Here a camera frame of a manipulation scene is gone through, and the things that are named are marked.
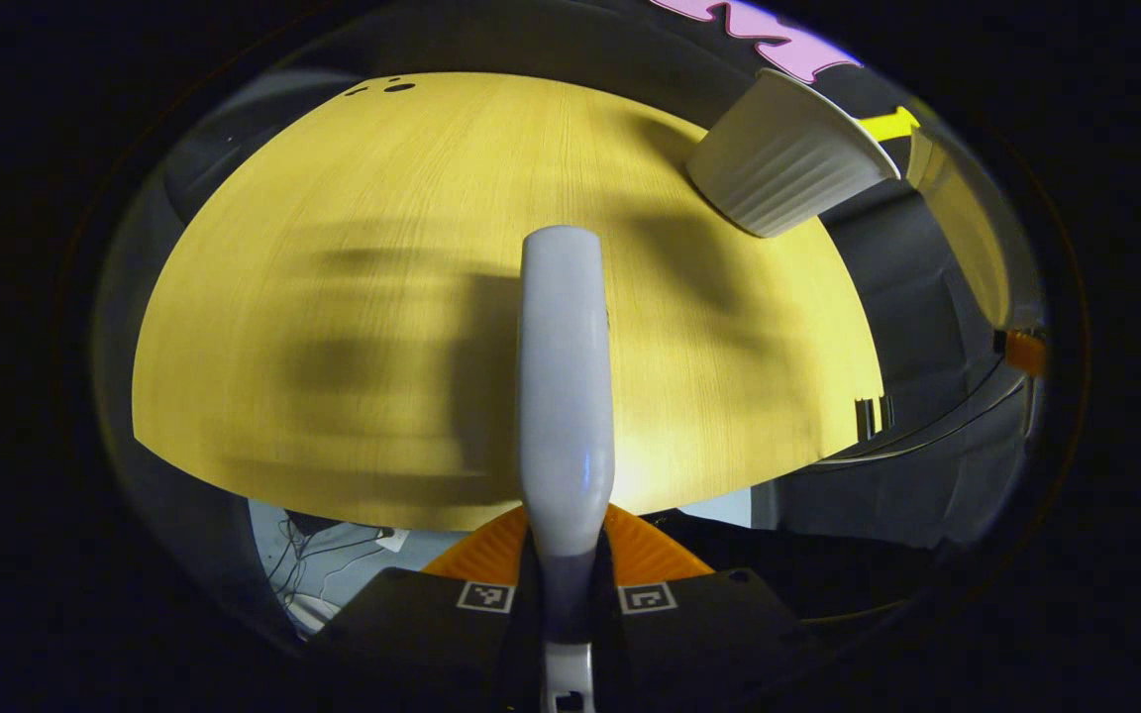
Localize black cable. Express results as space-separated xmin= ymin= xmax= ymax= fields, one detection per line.
xmin=816 ymin=355 xmax=1032 ymax=468

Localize small grey broom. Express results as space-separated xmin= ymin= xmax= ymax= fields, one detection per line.
xmin=518 ymin=226 xmax=617 ymax=713

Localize light wooden table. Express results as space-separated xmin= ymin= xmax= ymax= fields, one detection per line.
xmin=907 ymin=127 xmax=1014 ymax=330

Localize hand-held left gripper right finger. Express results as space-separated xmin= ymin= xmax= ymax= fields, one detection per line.
xmin=595 ymin=503 xmax=821 ymax=713

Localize white ribbed garbage bin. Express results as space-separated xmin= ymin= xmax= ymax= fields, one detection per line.
xmin=685 ymin=67 xmax=901 ymax=239

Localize metal desk bracket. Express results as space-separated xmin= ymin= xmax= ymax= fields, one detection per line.
xmin=855 ymin=395 xmax=895 ymax=443

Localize black backdrop cloth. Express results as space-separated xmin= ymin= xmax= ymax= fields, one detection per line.
xmin=95 ymin=0 xmax=1047 ymax=635

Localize tangled thin cables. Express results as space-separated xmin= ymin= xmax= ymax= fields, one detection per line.
xmin=268 ymin=510 xmax=398 ymax=602

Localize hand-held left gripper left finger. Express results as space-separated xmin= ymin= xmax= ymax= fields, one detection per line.
xmin=308 ymin=505 xmax=544 ymax=713

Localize orange object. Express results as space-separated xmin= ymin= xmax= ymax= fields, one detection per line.
xmin=992 ymin=329 xmax=1049 ymax=378

